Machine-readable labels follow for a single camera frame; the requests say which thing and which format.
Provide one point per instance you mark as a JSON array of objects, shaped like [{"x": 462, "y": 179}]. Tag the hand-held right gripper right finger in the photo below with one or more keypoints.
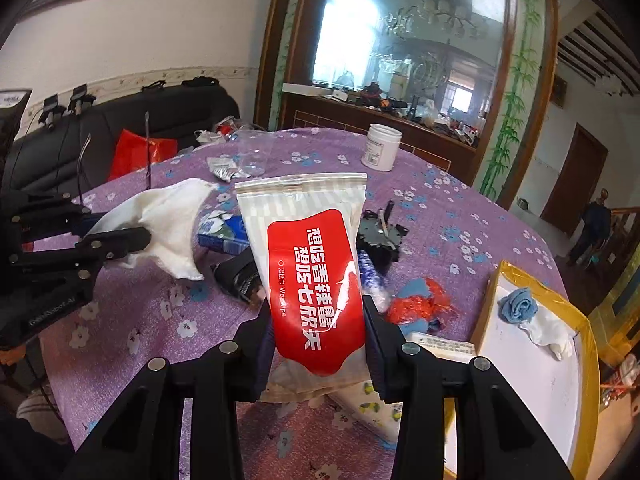
[{"x": 377, "y": 375}]

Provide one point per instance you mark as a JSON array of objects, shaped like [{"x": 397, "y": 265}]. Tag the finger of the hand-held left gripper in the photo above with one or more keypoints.
[
  {"x": 115, "y": 244},
  {"x": 60, "y": 215}
]

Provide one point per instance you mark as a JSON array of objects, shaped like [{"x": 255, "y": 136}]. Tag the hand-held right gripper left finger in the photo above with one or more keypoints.
[{"x": 261, "y": 375}]

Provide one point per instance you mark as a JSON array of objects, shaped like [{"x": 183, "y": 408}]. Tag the white cloth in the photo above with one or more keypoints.
[
  {"x": 165, "y": 220},
  {"x": 547, "y": 335}
]

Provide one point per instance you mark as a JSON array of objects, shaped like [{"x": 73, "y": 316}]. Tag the red white wet wipes packet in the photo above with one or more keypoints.
[{"x": 310, "y": 285}]

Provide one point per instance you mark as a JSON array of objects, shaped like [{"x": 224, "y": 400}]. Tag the yellow taped cardboard box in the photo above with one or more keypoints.
[{"x": 525, "y": 400}]

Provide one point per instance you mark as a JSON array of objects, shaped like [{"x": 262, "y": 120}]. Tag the lemon print tissue pack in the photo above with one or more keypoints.
[{"x": 370, "y": 410}]

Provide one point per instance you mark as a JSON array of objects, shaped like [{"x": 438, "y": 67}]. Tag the white labelled tissue pack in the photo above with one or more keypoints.
[{"x": 440, "y": 346}]

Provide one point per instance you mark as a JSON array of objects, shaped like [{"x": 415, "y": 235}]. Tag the purple floral tablecloth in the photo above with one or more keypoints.
[{"x": 150, "y": 310}]

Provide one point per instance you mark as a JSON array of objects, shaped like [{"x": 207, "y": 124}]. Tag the large red plastic bag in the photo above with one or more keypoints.
[{"x": 140, "y": 155}]

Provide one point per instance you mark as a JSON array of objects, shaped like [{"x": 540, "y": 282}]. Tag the blue white small box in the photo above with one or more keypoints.
[{"x": 220, "y": 237}]

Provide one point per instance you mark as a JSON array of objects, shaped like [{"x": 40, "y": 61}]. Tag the black cup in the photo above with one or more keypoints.
[{"x": 380, "y": 240}]

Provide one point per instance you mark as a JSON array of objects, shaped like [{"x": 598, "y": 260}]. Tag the silver foil wrapper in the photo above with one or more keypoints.
[{"x": 227, "y": 167}]

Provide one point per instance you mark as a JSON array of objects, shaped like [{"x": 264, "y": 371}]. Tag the black sofa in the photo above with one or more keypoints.
[{"x": 175, "y": 115}]

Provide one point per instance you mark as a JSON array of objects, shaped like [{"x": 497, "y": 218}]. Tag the white red plastic wrapper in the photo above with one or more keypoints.
[{"x": 215, "y": 131}]

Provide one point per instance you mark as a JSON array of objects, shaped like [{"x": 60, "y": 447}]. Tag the rolled blue cloth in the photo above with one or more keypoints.
[{"x": 517, "y": 305}]

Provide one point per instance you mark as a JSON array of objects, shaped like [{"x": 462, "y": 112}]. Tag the crumpled white cloth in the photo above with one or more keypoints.
[{"x": 547, "y": 335}]

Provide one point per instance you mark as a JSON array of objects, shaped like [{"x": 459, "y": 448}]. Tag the black bag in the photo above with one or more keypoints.
[{"x": 200, "y": 81}]

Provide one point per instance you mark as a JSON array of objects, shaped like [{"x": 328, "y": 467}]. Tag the metal kettle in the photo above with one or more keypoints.
[{"x": 523, "y": 204}]

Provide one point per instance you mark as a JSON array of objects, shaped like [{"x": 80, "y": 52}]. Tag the white plastic jar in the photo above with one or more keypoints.
[{"x": 381, "y": 147}]

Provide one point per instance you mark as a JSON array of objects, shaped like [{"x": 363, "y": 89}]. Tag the wooden cabinet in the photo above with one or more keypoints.
[{"x": 350, "y": 120}]

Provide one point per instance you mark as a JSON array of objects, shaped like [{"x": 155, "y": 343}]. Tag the brown wooden door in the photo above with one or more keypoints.
[{"x": 575, "y": 180}]

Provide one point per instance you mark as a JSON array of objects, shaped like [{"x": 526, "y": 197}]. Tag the etched glass partition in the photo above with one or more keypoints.
[{"x": 410, "y": 35}]

